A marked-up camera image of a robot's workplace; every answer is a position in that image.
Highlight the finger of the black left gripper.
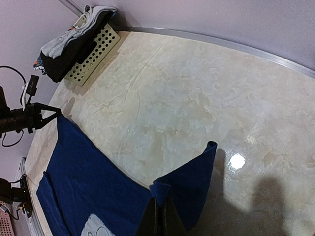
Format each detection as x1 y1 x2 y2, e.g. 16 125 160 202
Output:
33 103 62 130

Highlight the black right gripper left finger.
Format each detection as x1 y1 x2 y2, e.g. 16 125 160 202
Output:
135 197 162 236

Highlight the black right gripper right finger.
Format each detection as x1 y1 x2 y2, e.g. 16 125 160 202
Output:
162 198 188 236

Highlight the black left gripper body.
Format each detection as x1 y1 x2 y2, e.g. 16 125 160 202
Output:
14 104 42 134

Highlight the solid blue garment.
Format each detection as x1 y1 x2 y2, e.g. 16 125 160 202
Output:
36 116 217 236

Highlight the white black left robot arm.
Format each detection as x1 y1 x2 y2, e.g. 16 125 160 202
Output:
0 87 62 136

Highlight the cream perforated laundry basket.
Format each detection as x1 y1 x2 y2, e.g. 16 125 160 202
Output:
64 24 120 86

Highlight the black white orange printed shirt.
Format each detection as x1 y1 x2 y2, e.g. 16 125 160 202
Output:
33 55 47 75

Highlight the black garment in basket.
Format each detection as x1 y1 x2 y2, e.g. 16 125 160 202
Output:
40 13 115 83

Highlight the grey garment in basket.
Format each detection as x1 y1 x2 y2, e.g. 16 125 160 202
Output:
41 5 117 59

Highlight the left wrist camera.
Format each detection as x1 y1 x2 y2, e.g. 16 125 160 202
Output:
20 75 39 110

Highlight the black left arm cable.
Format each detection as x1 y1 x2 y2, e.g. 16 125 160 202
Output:
0 65 28 148

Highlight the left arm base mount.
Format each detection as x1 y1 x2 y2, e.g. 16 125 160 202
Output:
0 176 28 220

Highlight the aluminium front rail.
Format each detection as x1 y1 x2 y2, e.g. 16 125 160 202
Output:
19 157 45 236

